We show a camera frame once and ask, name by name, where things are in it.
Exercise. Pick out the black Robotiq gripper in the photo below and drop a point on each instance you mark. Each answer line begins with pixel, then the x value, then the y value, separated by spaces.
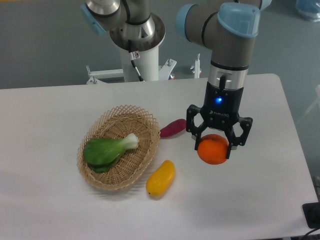
pixel 220 110

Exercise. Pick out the orange fruit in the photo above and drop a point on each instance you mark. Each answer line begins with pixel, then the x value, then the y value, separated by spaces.
pixel 212 149

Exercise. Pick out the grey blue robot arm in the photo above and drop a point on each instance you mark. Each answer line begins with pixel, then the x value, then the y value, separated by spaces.
pixel 226 27

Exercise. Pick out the woven wicker basket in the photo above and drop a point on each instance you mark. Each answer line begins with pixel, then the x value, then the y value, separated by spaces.
pixel 117 123

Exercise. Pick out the purple sweet potato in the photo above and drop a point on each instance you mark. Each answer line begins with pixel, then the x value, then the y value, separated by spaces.
pixel 173 128

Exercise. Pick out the white stand leg with foot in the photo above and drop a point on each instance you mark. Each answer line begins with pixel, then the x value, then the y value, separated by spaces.
pixel 196 68

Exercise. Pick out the yellow mango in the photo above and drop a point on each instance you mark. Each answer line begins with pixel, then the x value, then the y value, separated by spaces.
pixel 161 179

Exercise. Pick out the black device at edge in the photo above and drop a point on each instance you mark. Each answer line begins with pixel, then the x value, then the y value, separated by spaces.
pixel 312 214

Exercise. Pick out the green bok choy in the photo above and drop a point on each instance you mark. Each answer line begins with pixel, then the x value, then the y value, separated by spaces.
pixel 101 154

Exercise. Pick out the blue plastic bag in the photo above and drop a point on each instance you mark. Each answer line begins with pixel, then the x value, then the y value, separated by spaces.
pixel 309 9

